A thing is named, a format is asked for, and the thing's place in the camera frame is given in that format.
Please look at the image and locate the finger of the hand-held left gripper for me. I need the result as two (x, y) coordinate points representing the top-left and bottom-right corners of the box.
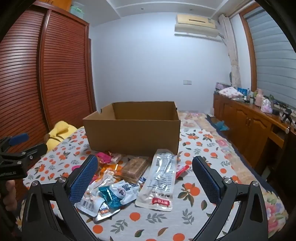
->
(0, 143), (48, 165)
(0, 133), (30, 149)

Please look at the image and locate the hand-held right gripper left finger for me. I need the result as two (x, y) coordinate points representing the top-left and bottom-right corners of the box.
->
(22, 155), (99, 241)

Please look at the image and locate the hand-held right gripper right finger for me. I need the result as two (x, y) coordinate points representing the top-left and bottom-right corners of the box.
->
(192, 156), (274, 241)

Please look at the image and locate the orange and silver snack packet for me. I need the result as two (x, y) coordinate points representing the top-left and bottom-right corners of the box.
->
(88, 163), (123, 197)

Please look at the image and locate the bright pink snack packet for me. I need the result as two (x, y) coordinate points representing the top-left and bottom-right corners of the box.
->
(94, 152), (114, 164)

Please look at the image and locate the white snack packet dark print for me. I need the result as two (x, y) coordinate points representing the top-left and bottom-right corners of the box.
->
(109, 179), (141, 205)

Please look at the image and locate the long clear snack packet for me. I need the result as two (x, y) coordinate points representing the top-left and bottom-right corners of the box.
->
(135, 149), (178, 212)

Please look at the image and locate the brown cake clear pack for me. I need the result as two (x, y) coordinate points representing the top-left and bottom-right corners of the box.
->
(120, 156), (152, 183)

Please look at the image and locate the brown cardboard box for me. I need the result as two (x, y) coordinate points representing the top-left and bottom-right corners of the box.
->
(83, 101), (181, 156)

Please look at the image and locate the person's left hand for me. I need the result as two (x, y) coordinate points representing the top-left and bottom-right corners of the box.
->
(1, 179), (18, 212)

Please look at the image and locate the red stick snack packet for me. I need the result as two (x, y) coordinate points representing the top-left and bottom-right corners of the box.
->
(176, 165), (190, 179)

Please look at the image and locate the white packet with barcode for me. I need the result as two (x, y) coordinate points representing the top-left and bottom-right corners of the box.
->
(74, 195), (104, 217)

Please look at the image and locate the teal small snack packet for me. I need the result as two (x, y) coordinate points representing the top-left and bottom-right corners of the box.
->
(98, 185), (122, 210)

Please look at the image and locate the yellow plush toy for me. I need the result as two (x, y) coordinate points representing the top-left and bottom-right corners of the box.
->
(44, 121), (79, 151)

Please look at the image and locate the silver packet red blue label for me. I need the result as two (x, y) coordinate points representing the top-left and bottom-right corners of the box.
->
(94, 202), (121, 224)

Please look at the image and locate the teal cloth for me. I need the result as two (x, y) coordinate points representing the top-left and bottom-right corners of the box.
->
(214, 121), (229, 131)

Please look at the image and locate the orange fruit print blanket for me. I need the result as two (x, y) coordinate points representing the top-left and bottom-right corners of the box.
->
(22, 125), (273, 241)

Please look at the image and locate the wooden cabinet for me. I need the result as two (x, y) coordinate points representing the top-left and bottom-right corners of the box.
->
(213, 91), (296, 176)

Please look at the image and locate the wooden louvered wardrobe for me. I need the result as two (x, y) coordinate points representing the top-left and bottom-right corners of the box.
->
(0, 0), (97, 163)

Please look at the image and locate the pink floral folded cloth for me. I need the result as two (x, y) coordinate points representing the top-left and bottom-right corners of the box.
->
(218, 86), (244, 98)

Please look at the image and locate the pink bottle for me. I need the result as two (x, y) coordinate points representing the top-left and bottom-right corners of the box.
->
(254, 89), (264, 107)

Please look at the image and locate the pale floral curtain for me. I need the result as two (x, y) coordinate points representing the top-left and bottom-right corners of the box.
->
(218, 14), (242, 87)

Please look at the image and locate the grey window blind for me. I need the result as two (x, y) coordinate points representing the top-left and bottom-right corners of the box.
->
(243, 7), (296, 109)

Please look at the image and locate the green storage box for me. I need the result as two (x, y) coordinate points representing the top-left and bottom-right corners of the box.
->
(69, 1), (85, 20)

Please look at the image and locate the wooden window frame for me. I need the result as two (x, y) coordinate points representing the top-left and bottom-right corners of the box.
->
(239, 9), (259, 91)

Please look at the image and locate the wall air conditioner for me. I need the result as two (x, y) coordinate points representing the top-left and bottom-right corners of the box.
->
(174, 13), (222, 42)

